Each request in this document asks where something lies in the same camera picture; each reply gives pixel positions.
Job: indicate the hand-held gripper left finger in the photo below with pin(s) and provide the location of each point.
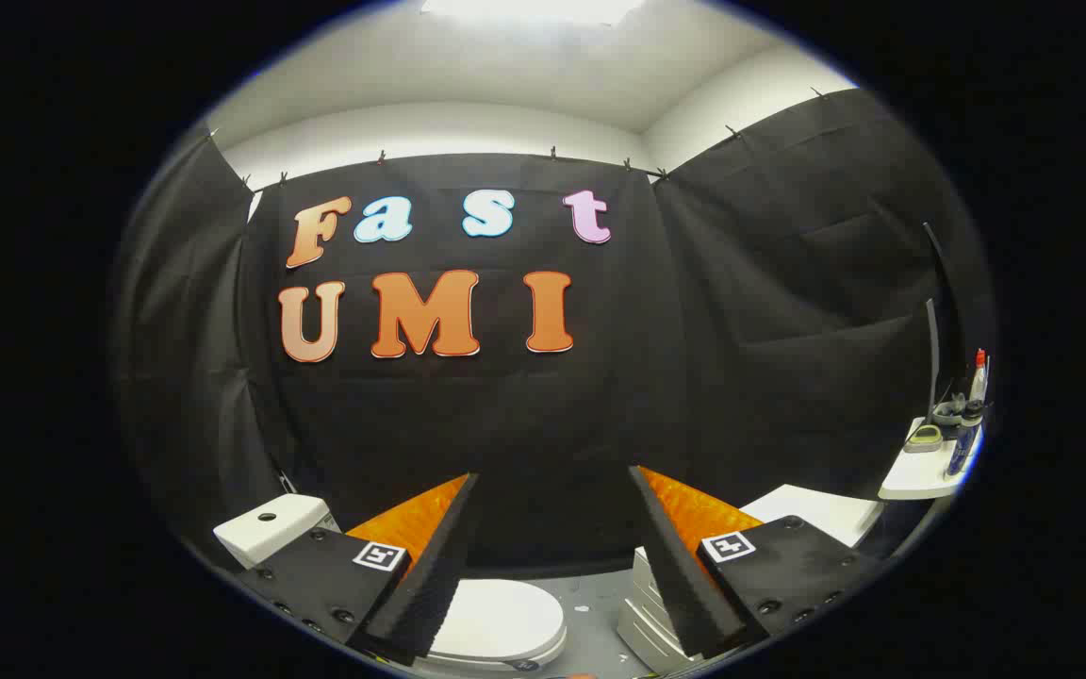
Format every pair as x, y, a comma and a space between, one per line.
439, 566

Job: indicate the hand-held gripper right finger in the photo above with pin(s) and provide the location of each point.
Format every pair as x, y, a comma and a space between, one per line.
675, 566

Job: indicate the white toilet lid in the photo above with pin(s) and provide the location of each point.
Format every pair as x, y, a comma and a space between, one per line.
505, 618

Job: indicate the white toilet tank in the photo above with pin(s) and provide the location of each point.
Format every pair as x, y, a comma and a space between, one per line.
265, 533

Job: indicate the white drawer cabinet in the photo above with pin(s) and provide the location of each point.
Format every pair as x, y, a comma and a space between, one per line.
826, 514

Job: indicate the black backdrop cloth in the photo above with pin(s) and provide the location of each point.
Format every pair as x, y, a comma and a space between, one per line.
552, 424

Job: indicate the small white shelf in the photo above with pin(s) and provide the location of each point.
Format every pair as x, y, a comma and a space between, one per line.
915, 471

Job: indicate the tape roll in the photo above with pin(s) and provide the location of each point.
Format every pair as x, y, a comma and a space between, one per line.
923, 439

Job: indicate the dark blue bottle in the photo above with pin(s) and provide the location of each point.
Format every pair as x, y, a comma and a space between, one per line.
963, 443

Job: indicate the dark upright panel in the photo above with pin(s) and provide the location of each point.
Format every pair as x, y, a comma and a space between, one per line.
932, 349

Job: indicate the red capped white bottle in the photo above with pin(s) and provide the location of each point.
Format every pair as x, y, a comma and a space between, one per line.
979, 377

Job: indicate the ceiling light panel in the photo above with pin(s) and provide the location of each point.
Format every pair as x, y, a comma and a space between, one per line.
534, 8

